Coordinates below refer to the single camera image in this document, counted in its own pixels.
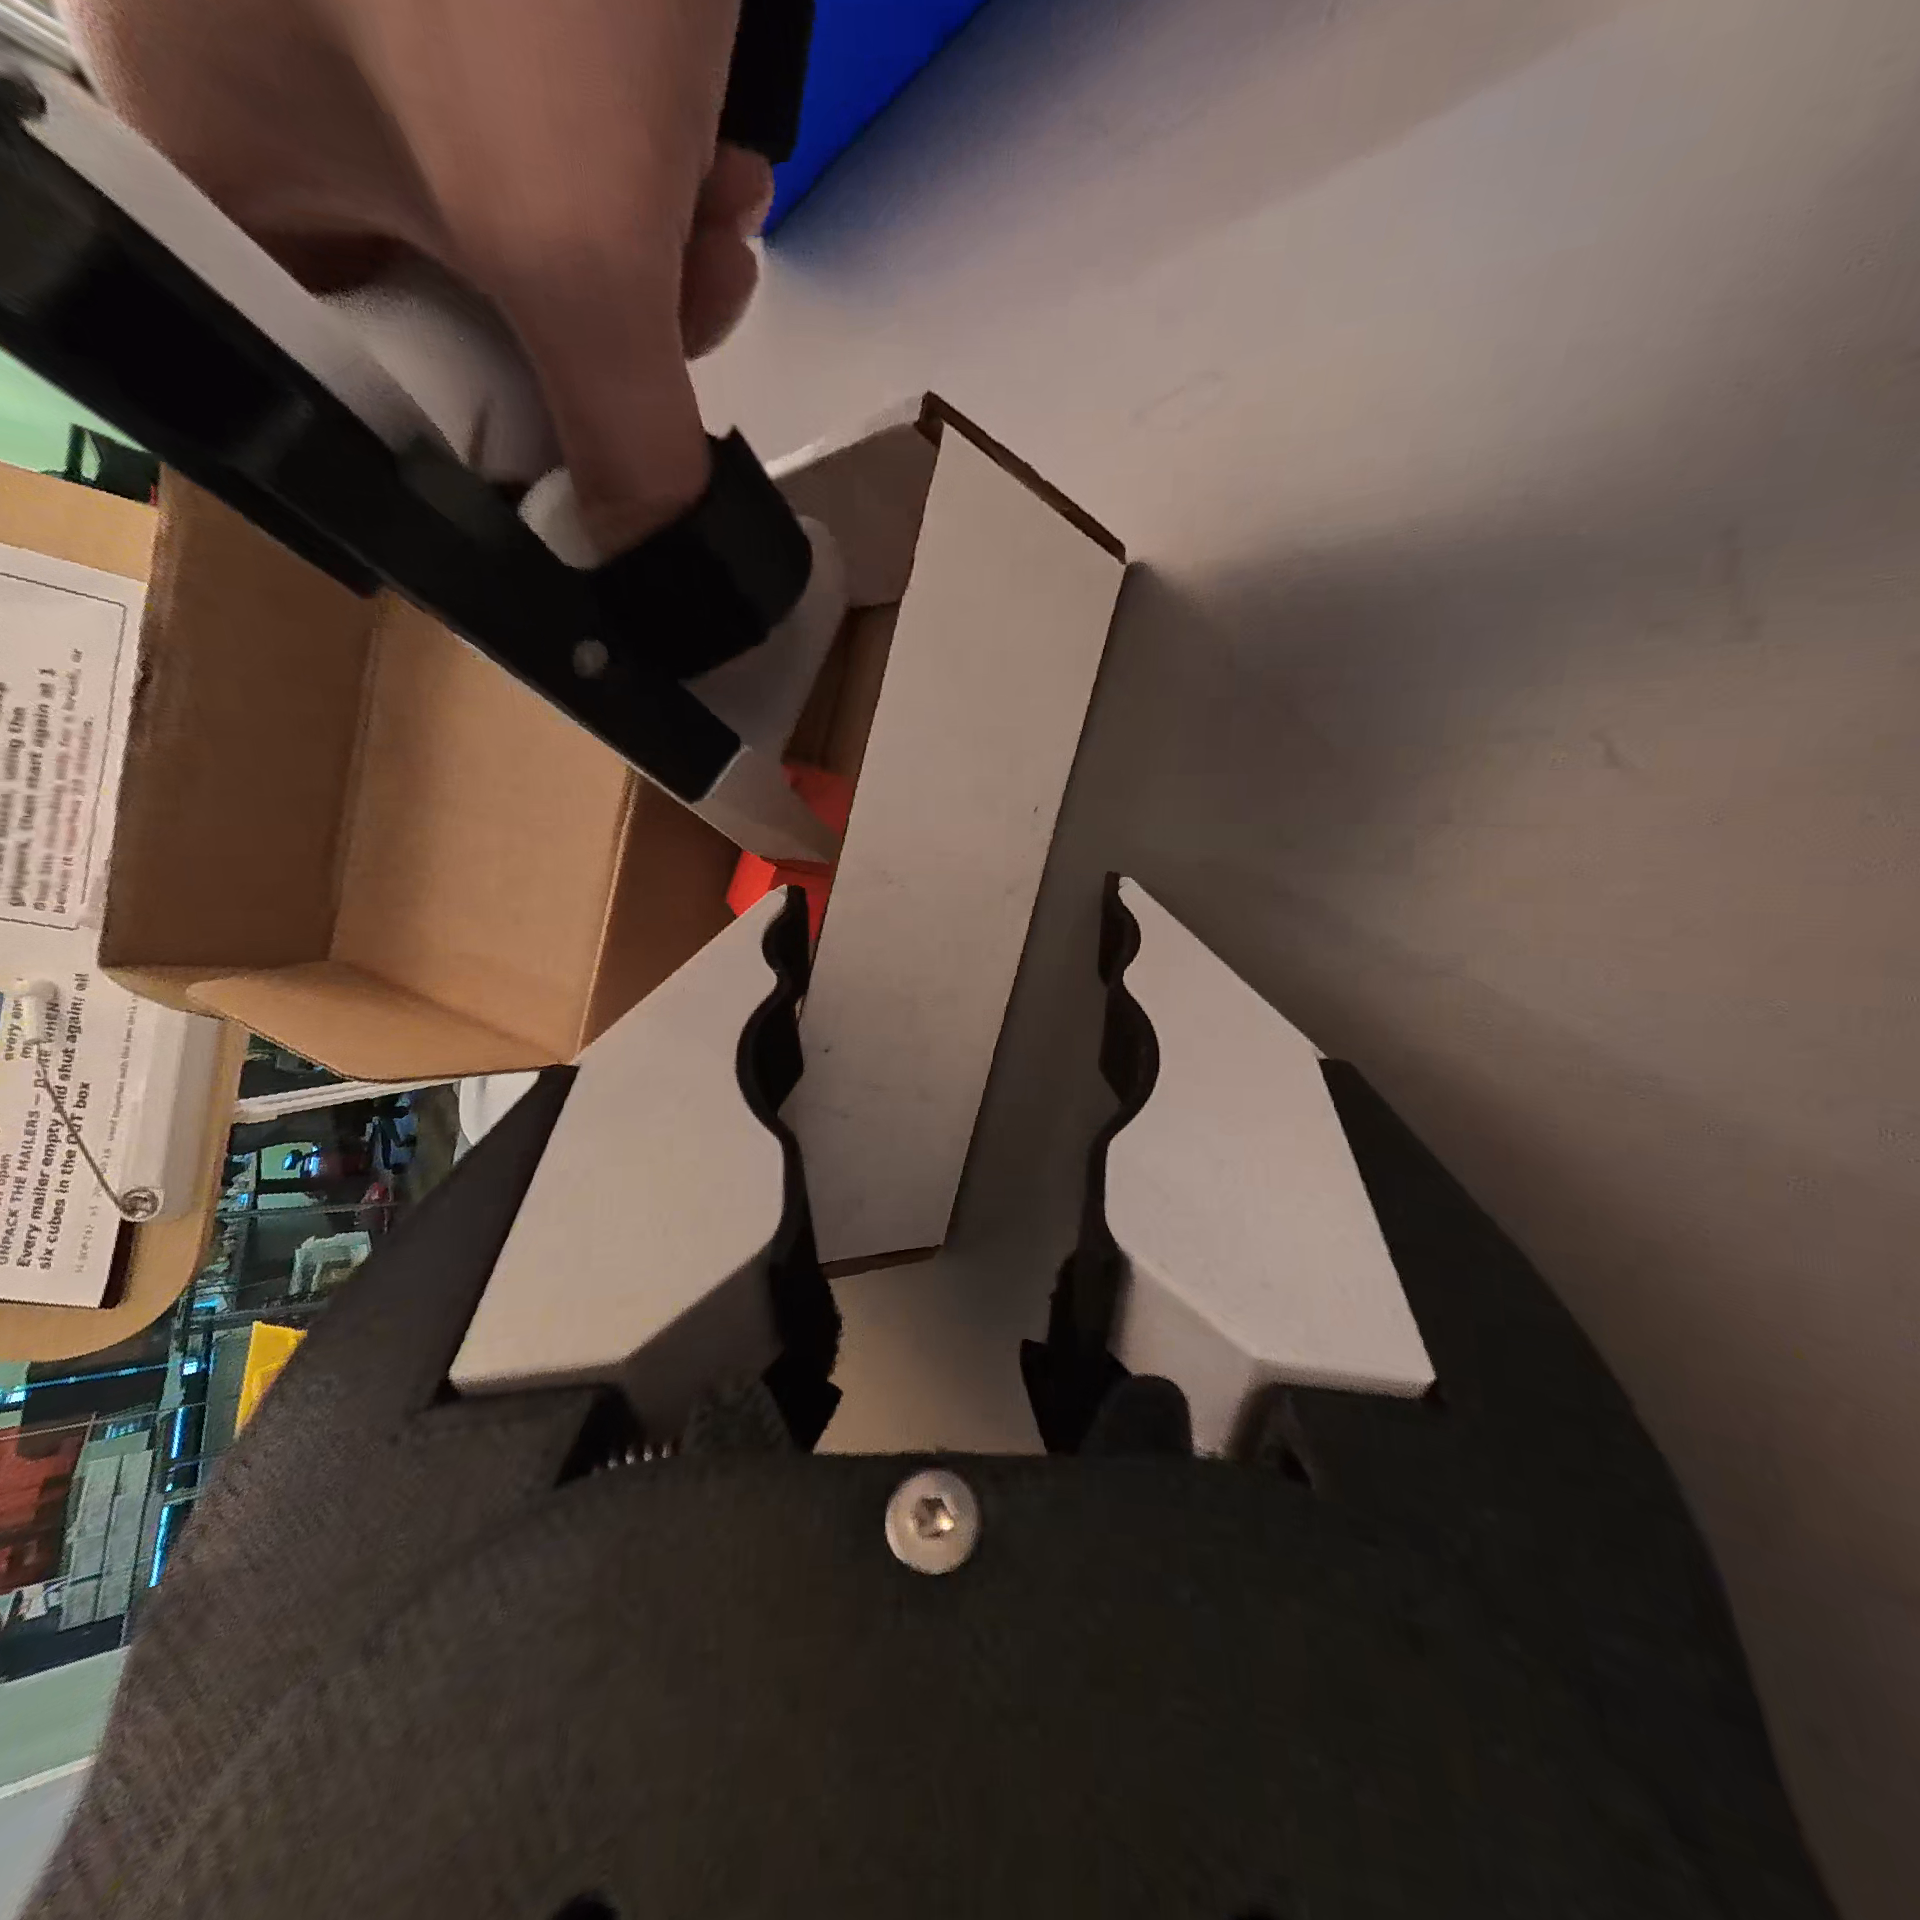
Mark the blue plastic bin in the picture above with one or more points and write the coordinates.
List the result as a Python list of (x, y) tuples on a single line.
[(855, 89)]

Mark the white instruction sheet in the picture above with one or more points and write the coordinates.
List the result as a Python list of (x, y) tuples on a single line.
[(59, 720)]

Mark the person's right hand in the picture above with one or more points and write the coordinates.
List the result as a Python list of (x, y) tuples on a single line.
[(451, 136)]

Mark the wooden display board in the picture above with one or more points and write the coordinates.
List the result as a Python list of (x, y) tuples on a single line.
[(77, 504)]

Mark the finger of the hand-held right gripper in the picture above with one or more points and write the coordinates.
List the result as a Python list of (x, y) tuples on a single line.
[(773, 819)]

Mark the red cube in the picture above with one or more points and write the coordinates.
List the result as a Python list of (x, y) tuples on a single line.
[(761, 883)]

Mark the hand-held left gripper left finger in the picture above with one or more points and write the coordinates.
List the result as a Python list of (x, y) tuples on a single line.
[(629, 1214)]

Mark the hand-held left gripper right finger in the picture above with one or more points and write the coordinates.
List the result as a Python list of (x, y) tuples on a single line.
[(1245, 1201)]

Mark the white cardboard mailer box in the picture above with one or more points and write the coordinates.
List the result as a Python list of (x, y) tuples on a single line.
[(961, 750)]

